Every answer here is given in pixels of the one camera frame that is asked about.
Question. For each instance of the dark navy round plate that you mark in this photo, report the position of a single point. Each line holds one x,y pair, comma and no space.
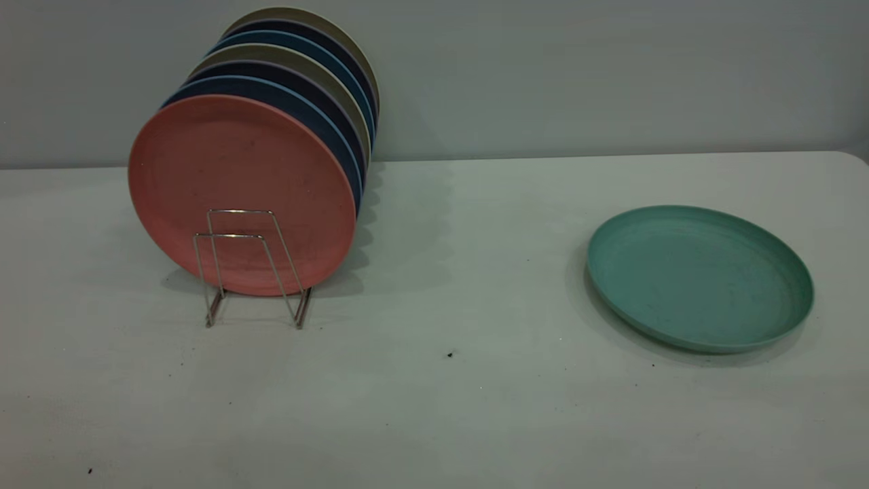
305,26

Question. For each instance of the pink round plate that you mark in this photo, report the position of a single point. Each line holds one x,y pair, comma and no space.
237,163

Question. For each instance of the teal blue round plate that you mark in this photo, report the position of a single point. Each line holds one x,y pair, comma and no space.
292,39

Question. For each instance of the beige round plate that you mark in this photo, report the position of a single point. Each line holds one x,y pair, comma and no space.
299,13
271,51

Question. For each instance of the green round plate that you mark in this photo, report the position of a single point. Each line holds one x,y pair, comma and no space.
699,278

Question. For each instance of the dark purple round plate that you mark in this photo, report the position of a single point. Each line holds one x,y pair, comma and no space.
285,70

